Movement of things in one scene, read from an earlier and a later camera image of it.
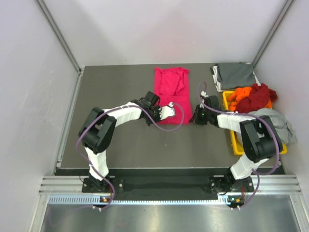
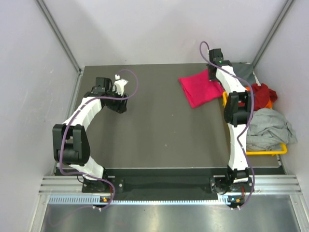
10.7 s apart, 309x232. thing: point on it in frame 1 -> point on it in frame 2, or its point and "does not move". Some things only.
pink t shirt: [172, 85] -> [199, 90]
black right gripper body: [201, 118] -> [211, 76]
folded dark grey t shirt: [235, 75] does not move
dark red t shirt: [259, 97] does not move
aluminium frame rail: [263, 184] does not move
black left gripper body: [154, 113] -> [116, 105]
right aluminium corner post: [273, 32] does not move
